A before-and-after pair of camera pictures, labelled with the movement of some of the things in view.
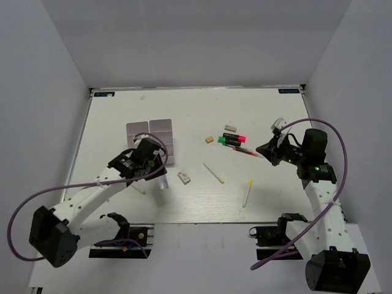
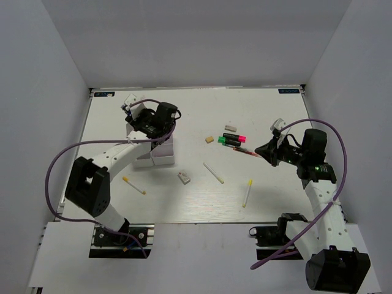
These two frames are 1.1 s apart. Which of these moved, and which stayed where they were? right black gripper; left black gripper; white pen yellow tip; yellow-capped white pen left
Moved: left black gripper
Stayed: white pen yellow tip; yellow-capped white pen left; right black gripper
